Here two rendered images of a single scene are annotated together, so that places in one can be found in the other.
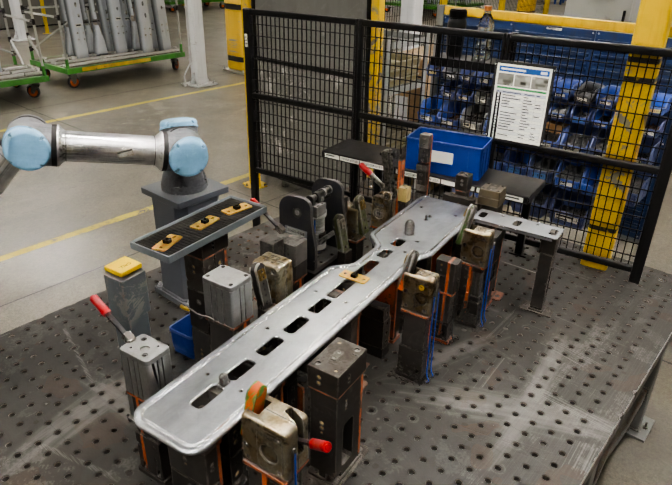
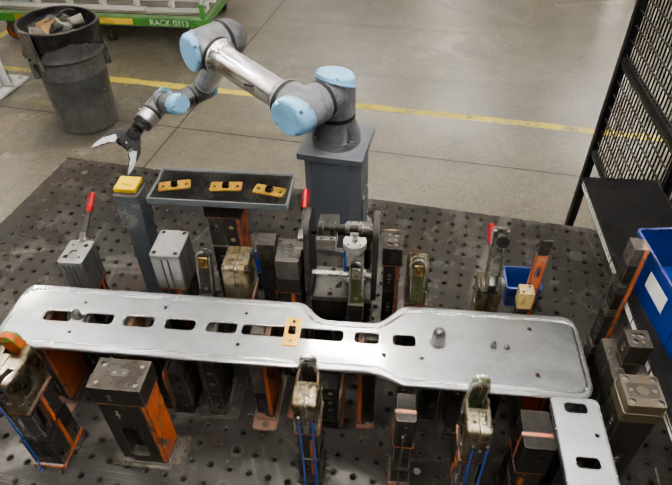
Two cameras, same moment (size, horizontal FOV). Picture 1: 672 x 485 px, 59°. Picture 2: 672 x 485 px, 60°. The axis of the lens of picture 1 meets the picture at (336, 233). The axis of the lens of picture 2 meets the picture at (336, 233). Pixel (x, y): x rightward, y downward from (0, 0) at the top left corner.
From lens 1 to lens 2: 1.47 m
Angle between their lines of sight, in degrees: 54
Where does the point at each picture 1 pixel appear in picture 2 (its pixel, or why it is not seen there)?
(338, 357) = (115, 375)
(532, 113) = not seen: outside the picture
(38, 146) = (192, 53)
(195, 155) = (291, 118)
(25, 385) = (167, 221)
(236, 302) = (158, 269)
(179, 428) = (17, 318)
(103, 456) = not seen: hidden behind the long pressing
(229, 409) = (44, 335)
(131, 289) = (122, 204)
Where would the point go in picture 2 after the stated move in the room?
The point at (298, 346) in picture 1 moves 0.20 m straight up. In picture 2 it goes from (144, 340) to (122, 281)
